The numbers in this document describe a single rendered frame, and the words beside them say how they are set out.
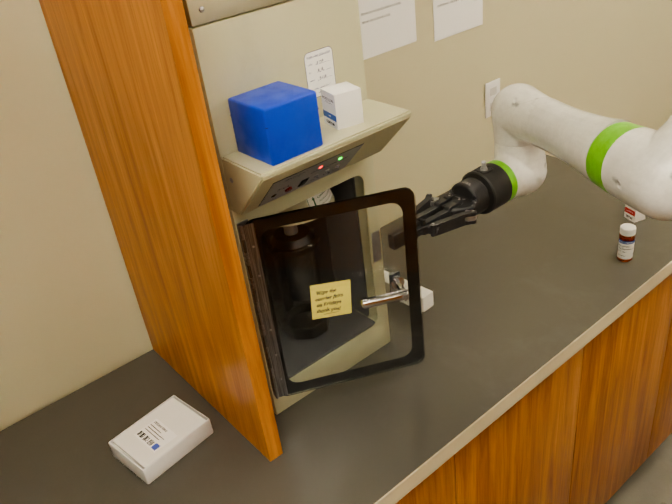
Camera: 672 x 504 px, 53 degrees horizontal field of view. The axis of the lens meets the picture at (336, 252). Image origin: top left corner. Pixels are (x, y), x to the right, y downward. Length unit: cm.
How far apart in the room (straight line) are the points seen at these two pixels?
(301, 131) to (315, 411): 61
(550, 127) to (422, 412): 59
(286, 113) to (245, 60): 12
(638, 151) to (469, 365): 61
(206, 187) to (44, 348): 73
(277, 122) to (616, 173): 52
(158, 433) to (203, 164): 61
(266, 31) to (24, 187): 61
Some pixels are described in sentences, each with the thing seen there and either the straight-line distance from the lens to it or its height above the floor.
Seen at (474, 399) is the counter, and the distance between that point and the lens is 141.
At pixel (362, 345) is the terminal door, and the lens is 134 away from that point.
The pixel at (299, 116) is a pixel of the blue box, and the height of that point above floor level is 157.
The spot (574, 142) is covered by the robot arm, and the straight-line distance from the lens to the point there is 121.
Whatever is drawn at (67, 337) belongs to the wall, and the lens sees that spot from 161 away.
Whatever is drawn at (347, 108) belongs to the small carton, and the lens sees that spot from 113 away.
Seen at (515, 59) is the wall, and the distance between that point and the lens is 234.
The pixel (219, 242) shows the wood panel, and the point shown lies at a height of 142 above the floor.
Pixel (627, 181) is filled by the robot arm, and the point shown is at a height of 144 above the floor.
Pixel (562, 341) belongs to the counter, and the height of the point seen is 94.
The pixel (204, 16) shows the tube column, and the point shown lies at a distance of 106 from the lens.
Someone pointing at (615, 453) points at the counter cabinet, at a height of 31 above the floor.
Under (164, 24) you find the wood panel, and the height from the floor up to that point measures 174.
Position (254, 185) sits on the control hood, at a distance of 104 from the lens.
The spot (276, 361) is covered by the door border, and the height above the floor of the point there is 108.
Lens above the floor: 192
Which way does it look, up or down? 31 degrees down
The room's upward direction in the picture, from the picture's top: 8 degrees counter-clockwise
